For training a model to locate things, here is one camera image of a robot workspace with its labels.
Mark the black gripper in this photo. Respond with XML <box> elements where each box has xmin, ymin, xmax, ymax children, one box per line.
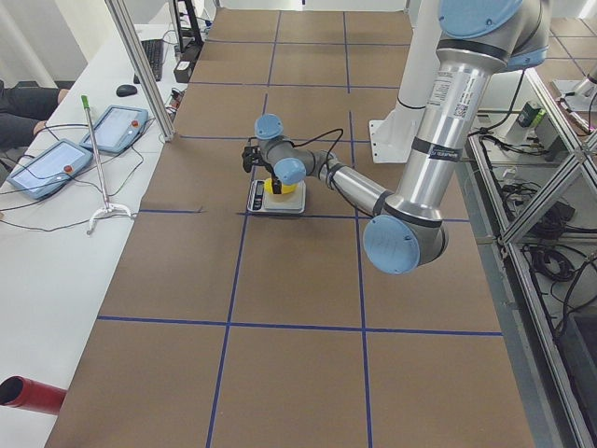
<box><xmin>262</xmin><ymin>161</ymin><xmax>283</xmax><ymax>195</ymax></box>

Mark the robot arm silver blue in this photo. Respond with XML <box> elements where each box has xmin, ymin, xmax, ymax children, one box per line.
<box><xmin>243</xmin><ymin>1</ymin><xmax>551</xmax><ymax>274</ymax></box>

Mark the digital kitchen scale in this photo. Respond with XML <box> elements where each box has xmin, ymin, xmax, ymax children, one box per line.
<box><xmin>246</xmin><ymin>178</ymin><xmax>306</xmax><ymax>215</ymax></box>

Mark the far teach pendant tablet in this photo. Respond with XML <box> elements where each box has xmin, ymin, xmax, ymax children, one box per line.
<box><xmin>91</xmin><ymin>105</ymin><xmax>148</xmax><ymax>155</ymax></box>

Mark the teach pendant tablet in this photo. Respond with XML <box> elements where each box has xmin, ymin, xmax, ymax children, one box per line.
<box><xmin>91</xmin><ymin>105</ymin><xmax>148</xmax><ymax>155</ymax></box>
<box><xmin>7</xmin><ymin>139</ymin><xmax>92</xmax><ymax>200</ymax></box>

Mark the green tipped grabber stick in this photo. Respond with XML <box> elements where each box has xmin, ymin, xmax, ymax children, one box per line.
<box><xmin>81</xmin><ymin>95</ymin><xmax>134</xmax><ymax>236</ymax></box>

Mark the black computer mouse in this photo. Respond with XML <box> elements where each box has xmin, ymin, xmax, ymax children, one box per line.
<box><xmin>116</xmin><ymin>84</ymin><xmax>138</xmax><ymax>98</ymax></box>

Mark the black keyboard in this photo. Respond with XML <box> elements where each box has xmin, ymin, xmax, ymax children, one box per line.
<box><xmin>141</xmin><ymin>39</ymin><xmax>164</xmax><ymax>81</ymax></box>

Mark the near teach pendant tablet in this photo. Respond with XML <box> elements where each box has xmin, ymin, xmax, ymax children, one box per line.
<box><xmin>7</xmin><ymin>139</ymin><xmax>92</xmax><ymax>200</ymax></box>

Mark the red cylinder tube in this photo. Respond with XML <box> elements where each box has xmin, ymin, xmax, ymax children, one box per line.
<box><xmin>1</xmin><ymin>376</ymin><xmax>66</xmax><ymax>415</ymax></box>

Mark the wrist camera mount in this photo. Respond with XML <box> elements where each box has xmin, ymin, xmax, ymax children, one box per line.
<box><xmin>242</xmin><ymin>146</ymin><xmax>264</xmax><ymax>173</ymax></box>

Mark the white camera mast pedestal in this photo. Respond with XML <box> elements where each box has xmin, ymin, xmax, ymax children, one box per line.
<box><xmin>369</xmin><ymin>0</ymin><xmax>441</xmax><ymax>163</ymax></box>

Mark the aluminium frame post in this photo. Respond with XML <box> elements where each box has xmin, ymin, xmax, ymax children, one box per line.
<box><xmin>104</xmin><ymin>0</ymin><xmax>174</xmax><ymax>142</ymax></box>

